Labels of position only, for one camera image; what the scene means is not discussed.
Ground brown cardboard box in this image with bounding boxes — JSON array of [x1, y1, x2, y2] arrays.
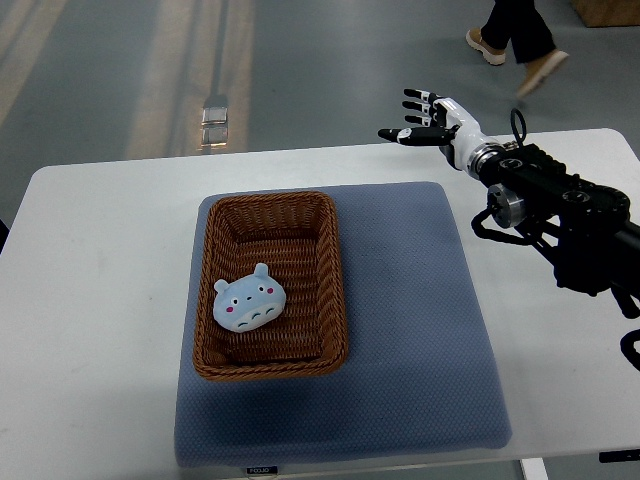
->
[[570, 0, 639, 28]]

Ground dark object at left edge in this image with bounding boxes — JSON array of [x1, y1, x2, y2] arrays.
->
[[0, 220, 9, 252]]

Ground white table leg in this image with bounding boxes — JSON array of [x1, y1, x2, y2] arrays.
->
[[520, 457, 549, 480]]

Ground blue foam mat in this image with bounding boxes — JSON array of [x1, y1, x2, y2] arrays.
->
[[174, 182, 511, 467]]

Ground walking person legs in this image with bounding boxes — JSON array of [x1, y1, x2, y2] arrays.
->
[[465, 0, 569, 99]]

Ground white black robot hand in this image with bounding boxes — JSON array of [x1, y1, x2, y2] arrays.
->
[[378, 89, 504, 180]]

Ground black table control panel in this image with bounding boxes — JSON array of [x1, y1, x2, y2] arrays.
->
[[598, 449, 640, 463]]

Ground brown wicker basket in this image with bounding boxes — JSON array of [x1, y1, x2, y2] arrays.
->
[[192, 191, 349, 381]]

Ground metal floor box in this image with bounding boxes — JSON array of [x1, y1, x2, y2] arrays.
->
[[201, 94, 229, 148]]

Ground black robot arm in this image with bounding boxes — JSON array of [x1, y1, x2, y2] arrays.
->
[[471, 109, 639, 319]]

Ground blue plush toy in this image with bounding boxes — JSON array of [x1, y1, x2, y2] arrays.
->
[[212, 263, 287, 333]]

